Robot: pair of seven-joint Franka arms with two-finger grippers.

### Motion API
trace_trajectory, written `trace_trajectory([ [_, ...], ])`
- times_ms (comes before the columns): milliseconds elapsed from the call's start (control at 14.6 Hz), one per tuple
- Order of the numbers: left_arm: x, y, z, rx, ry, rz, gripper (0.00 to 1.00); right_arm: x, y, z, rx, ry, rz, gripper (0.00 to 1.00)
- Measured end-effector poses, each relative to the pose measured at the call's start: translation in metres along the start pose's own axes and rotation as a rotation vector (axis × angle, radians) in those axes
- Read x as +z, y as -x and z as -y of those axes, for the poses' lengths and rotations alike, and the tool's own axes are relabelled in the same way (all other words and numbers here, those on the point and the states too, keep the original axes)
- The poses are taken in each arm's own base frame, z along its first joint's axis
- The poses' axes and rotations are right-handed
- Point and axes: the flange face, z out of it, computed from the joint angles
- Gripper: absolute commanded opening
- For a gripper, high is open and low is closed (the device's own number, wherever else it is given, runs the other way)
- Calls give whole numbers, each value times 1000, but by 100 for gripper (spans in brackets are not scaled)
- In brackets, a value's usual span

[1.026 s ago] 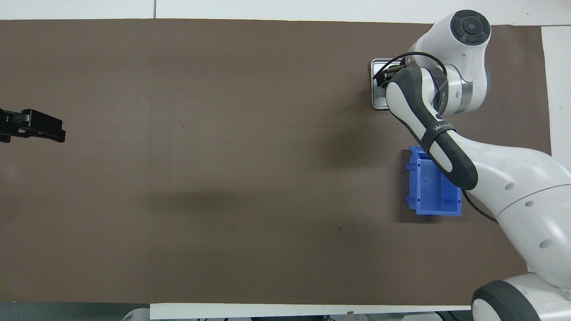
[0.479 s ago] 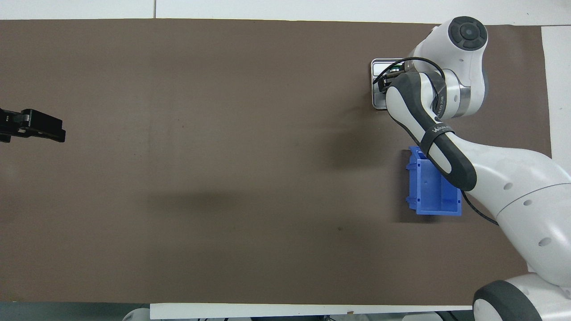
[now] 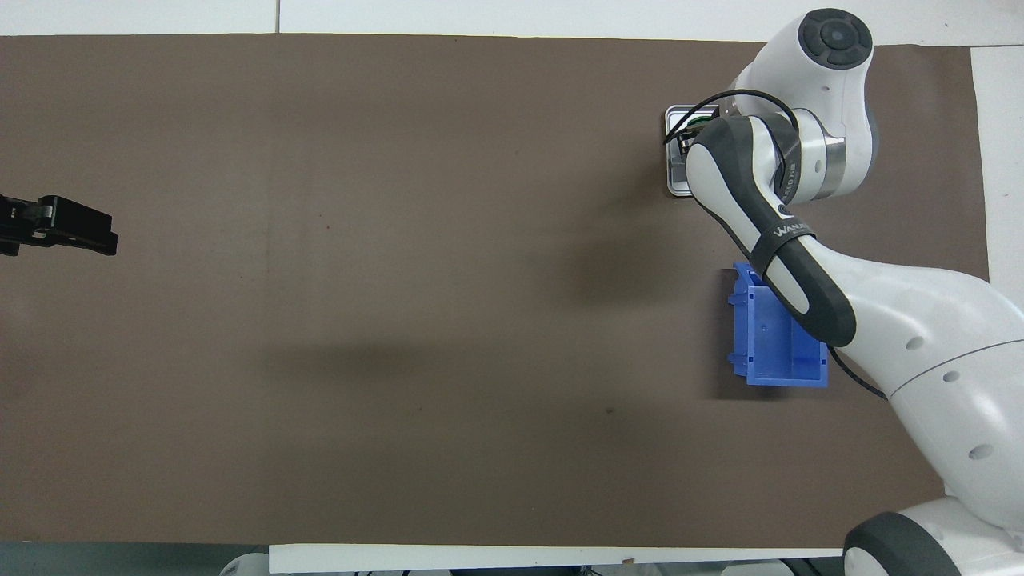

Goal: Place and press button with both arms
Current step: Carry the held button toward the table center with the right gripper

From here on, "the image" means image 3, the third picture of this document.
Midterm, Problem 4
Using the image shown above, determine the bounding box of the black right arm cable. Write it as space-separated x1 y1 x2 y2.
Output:
662 90 890 402

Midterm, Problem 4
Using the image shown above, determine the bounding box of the blue plastic bin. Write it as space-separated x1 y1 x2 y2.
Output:
726 262 830 390

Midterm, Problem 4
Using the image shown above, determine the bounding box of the brown table mat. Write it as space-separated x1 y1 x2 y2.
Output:
0 34 1007 551

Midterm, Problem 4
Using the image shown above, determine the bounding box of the grey metal tray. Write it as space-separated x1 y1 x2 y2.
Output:
662 104 698 201

